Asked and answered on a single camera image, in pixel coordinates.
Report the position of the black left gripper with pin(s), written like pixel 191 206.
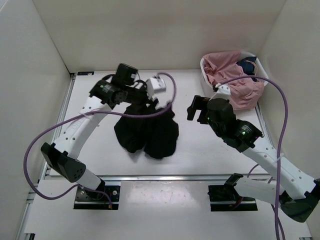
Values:
pixel 146 98

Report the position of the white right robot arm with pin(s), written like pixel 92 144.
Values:
pixel 299 193

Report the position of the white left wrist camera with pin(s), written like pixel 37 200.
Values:
pixel 155 85

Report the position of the pink trousers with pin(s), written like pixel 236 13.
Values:
pixel 222 66

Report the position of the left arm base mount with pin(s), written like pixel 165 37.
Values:
pixel 88 200

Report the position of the black trousers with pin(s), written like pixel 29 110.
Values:
pixel 156 136

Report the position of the navy blue garment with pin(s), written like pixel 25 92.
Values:
pixel 248 65

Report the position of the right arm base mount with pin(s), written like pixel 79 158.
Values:
pixel 225 199

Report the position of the white laundry basket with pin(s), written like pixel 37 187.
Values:
pixel 207 87

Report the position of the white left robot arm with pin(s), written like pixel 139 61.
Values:
pixel 113 89

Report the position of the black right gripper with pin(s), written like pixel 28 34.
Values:
pixel 199 103

